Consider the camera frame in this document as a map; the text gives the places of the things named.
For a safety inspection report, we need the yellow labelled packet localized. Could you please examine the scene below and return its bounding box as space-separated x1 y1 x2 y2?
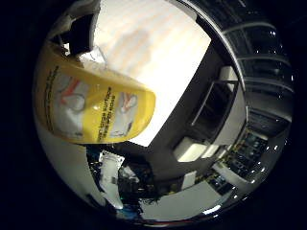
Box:
33 40 157 146

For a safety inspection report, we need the large white box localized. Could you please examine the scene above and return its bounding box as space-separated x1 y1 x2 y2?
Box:
173 136 209 163

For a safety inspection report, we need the small white box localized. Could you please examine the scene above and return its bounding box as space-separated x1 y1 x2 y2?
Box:
201 144 223 159

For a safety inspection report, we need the blue plastic sheet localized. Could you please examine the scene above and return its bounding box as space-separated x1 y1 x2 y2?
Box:
120 204 142 219

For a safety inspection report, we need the white side table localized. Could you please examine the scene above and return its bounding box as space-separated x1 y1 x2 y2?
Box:
140 181 225 221

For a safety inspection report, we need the storage rack with bins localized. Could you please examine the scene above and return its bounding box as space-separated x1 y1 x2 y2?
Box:
224 131 269 180

